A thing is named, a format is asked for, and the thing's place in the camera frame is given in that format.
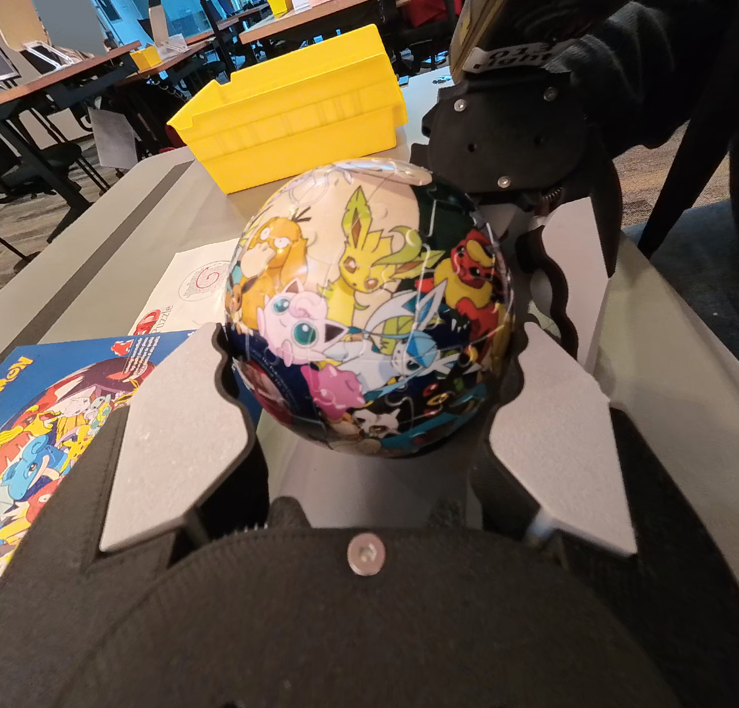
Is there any large yellow plastic bin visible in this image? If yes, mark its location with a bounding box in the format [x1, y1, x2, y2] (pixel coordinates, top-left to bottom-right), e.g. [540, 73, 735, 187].
[167, 24, 408, 195]

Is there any white hanging paper sheet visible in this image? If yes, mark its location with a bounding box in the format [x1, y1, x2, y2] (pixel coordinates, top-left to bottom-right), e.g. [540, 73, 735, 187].
[89, 108, 139, 169]

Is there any black office chair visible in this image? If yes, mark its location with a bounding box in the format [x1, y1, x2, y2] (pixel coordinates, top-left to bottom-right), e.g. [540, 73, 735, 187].
[0, 142, 82, 201]

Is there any brown office desk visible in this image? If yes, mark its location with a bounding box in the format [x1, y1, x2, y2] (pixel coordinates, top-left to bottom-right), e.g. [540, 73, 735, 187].
[239, 0, 413, 45]
[0, 41, 142, 143]

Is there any white instruction sheet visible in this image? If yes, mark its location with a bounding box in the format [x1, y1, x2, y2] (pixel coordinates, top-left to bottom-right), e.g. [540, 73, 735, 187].
[130, 237, 243, 336]

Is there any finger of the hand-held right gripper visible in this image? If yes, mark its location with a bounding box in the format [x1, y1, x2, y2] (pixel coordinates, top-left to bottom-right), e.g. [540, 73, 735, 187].
[515, 197, 612, 368]

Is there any person's right forearm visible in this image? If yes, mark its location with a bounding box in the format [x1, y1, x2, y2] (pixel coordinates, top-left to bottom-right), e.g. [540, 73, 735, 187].
[548, 0, 739, 160]

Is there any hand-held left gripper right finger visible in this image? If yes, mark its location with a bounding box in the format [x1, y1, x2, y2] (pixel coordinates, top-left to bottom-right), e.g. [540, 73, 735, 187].
[488, 322, 639, 556]

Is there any black furniture leg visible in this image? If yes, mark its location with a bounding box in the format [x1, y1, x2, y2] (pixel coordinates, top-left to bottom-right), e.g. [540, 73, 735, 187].
[635, 56, 739, 259]

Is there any blue puzzle box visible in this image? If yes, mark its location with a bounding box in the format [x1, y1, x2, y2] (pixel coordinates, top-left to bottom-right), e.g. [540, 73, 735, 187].
[0, 330, 261, 570]

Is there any colourful puzzle ball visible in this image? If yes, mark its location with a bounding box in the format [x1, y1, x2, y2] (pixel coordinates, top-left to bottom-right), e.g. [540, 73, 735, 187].
[224, 162, 516, 459]

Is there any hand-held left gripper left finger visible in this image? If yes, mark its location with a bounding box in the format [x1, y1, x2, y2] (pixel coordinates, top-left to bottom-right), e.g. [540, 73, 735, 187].
[99, 322, 257, 553]

